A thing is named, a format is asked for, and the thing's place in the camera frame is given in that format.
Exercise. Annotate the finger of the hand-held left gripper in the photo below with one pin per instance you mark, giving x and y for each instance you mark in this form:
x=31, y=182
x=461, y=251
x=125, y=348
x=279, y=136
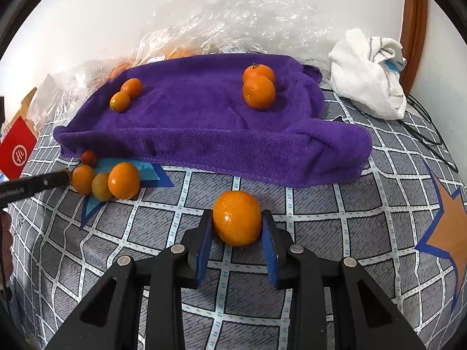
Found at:
x=36, y=185

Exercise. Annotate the pile of bagged oranges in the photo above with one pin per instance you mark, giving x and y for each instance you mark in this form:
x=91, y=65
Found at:
x=175, y=53

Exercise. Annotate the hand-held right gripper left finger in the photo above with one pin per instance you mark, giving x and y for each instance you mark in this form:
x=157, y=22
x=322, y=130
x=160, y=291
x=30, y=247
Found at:
x=203, y=249

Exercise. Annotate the brown wooden door frame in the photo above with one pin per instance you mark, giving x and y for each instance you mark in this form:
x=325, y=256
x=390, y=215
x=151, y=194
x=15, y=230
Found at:
x=414, y=25

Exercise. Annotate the small clear plastic bag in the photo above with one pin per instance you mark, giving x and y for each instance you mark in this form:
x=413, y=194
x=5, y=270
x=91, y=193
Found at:
x=73, y=80

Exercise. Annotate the small orange mandarin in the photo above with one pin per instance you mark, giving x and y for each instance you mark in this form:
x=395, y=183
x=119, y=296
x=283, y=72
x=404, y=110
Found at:
x=84, y=178
x=120, y=101
x=132, y=87

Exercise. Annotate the red paper bag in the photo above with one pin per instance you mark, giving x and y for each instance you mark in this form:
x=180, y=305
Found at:
x=16, y=153

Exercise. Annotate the white cloth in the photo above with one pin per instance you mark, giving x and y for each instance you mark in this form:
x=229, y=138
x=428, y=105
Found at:
x=368, y=73

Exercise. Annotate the oval orange mandarin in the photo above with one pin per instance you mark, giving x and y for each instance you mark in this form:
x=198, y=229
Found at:
x=124, y=180

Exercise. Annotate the grey checkered bedsheet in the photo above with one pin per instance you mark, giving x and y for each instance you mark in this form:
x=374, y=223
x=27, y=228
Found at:
x=328, y=226

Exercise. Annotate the yellow-green round fruit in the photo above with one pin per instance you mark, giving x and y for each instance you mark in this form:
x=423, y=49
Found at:
x=100, y=187

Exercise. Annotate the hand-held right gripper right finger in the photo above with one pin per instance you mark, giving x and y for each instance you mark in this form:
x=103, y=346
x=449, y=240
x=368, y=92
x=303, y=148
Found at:
x=270, y=253

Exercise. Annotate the purple towel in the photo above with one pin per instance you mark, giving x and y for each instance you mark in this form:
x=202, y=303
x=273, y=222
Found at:
x=204, y=124

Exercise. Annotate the large clear plastic bag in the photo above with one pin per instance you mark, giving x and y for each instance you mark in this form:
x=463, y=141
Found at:
x=233, y=18

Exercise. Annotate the large orange mandarin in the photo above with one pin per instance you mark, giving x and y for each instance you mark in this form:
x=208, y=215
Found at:
x=259, y=70
x=259, y=93
x=237, y=217

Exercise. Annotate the small red fruit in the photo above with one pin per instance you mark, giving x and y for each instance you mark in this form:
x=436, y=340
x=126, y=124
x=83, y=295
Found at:
x=88, y=157

